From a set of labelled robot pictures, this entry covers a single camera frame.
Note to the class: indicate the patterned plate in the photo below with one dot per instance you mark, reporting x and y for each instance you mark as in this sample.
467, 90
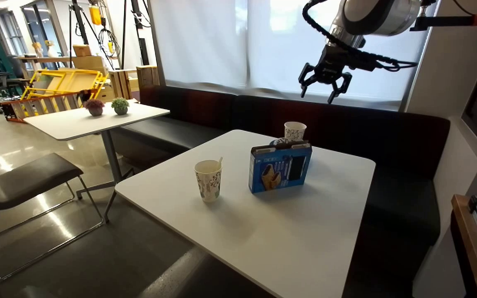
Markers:
278, 141

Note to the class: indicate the stack of wooden crates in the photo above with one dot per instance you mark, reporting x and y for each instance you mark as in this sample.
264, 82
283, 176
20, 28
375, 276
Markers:
133, 80

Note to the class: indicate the blue snack box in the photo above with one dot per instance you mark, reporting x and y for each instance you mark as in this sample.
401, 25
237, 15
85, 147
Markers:
280, 166

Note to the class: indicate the window blind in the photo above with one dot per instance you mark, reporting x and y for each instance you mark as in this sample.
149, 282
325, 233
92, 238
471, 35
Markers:
280, 45

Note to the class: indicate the wooden shelf table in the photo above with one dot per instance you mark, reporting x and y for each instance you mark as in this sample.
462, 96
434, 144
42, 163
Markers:
46, 61

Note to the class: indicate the black bench sofa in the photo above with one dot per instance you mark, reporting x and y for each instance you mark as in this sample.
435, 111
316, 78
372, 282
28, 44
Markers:
387, 165

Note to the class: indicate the patterned paper cup with stick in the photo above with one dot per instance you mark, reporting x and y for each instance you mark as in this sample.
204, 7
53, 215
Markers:
208, 180

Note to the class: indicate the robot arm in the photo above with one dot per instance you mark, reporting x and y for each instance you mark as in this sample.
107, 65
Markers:
381, 14

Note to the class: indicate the white side table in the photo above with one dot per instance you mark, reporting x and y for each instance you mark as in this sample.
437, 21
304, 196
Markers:
93, 120

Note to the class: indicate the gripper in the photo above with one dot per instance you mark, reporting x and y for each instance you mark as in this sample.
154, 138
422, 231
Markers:
332, 62

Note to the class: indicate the green potted plant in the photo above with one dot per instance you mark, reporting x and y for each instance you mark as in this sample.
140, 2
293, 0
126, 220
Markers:
120, 105

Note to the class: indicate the yellow folding cart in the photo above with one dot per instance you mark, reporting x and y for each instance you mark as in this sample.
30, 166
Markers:
62, 82

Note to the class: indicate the pink potted plant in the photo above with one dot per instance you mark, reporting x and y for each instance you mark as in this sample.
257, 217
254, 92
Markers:
94, 106

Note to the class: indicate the black cushioned chair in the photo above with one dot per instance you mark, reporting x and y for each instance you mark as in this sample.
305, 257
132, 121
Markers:
19, 178

